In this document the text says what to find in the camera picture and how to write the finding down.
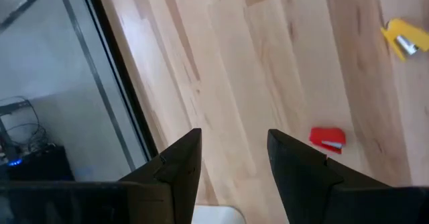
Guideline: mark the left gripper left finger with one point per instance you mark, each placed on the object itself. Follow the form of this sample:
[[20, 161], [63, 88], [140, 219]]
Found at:
[[174, 194]]

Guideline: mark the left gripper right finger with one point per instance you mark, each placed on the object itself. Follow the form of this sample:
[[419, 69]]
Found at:
[[308, 190]]

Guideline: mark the red mini stapler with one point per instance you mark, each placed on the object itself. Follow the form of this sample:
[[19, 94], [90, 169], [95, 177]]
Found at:
[[321, 135]]

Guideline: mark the yellow mini stapler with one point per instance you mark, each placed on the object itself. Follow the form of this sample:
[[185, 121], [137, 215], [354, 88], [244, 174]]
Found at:
[[415, 33]]

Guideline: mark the white plastic bin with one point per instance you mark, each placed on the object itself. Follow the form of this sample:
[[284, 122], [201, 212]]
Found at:
[[218, 215]]

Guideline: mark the black box blue light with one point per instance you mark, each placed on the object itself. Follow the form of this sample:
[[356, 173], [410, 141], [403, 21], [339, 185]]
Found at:
[[43, 163]]

